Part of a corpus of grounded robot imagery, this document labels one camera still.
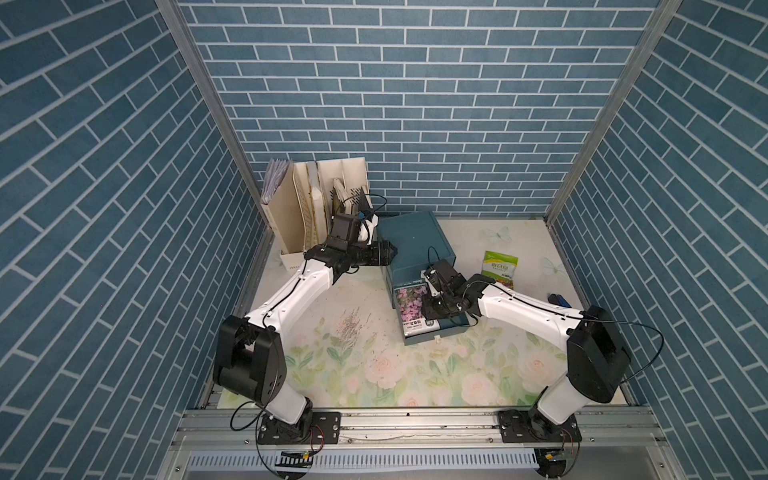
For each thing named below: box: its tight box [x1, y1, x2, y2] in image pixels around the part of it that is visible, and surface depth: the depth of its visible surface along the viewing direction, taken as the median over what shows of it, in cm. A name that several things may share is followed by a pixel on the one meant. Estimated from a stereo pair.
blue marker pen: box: [548, 293, 572, 308], surface depth 98 cm
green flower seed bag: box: [481, 250, 519, 290], surface depth 107 cm
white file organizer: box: [261, 157, 373, 271], surface depth 104 cm
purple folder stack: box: [260, 158, 290, 204], surface depth 93 cm
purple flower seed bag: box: [394, 283, 441, 337], surface depth 88 cm
